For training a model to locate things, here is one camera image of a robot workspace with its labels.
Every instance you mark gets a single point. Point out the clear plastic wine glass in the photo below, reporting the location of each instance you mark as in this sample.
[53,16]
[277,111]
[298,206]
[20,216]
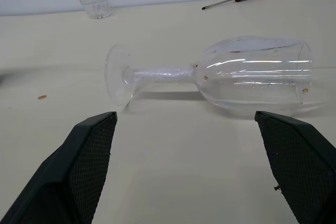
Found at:
[236,74]

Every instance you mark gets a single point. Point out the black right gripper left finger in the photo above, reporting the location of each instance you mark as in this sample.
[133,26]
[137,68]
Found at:
[65,171]

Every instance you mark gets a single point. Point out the clear ribbed glass tumbler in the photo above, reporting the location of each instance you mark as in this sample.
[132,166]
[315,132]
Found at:
[93,1]

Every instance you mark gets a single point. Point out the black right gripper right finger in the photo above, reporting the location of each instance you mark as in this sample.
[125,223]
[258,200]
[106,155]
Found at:
[304,166]

